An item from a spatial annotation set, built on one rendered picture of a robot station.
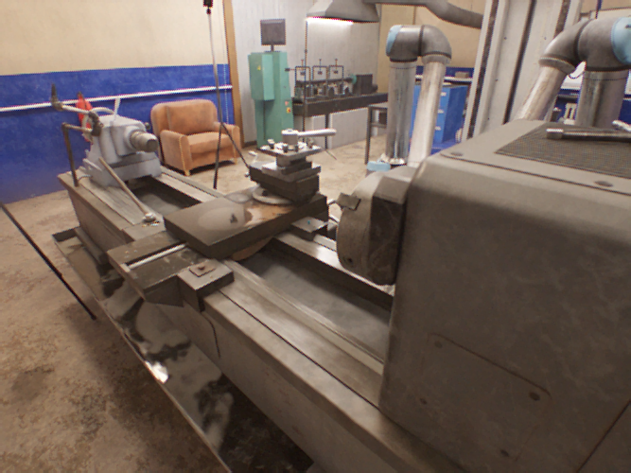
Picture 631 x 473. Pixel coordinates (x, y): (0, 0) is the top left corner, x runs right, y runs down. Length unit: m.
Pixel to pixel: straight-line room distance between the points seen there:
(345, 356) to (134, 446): 1.21
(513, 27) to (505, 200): 1.41
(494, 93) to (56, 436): 2.46
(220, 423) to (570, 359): 1.04
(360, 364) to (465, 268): 0.43
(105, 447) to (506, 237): 1.75
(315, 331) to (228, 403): 0.53
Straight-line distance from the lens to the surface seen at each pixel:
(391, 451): 0.72
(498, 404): 0.55
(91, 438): 1.93
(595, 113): 1.33
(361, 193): 0.71
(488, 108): 1.80
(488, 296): 0.46
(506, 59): 1.77
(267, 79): 5.37
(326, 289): 1.18
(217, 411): 1.29
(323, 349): 0.83
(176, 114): 5.08
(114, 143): 1.93
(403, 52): 1.56
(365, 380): 0.78
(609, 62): 1.30
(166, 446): 1.77
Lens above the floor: 1.45
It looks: 29 degrees down
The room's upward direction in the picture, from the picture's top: straight up
